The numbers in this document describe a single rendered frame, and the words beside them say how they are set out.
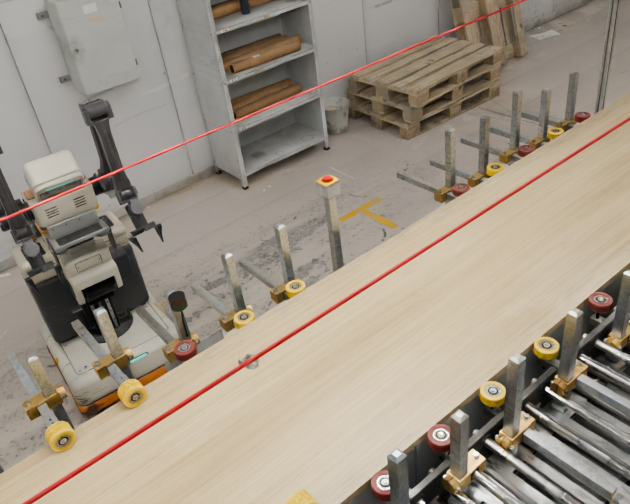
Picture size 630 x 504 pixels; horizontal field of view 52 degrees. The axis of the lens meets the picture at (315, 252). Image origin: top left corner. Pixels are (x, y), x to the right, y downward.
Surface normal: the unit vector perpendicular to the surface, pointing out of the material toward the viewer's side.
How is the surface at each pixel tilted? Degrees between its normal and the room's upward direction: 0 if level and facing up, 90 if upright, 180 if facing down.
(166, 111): 90
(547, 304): 0
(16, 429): 0
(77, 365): 0
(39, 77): 90
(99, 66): 90
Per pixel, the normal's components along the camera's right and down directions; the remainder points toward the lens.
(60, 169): 0.30, -0.32
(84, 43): 0.63, 0.39
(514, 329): -0.12, -0.81
